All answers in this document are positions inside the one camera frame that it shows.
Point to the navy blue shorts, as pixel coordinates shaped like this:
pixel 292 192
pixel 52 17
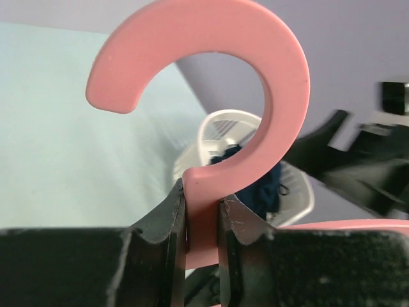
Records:
pixel 262 196

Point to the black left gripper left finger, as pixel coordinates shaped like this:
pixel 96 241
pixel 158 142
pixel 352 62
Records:
pixel 141 265

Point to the white laundry basket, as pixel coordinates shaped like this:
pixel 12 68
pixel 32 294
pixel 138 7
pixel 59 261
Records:
pixel 225 132

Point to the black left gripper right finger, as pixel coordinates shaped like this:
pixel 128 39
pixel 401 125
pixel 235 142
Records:
pixel 340 263

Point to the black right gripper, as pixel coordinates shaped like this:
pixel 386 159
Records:
pixel 372 173

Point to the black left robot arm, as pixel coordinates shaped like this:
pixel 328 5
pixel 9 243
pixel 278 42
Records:
pixel 204 288

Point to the pink plastic hanger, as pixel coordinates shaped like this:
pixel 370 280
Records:
pixel 350 47

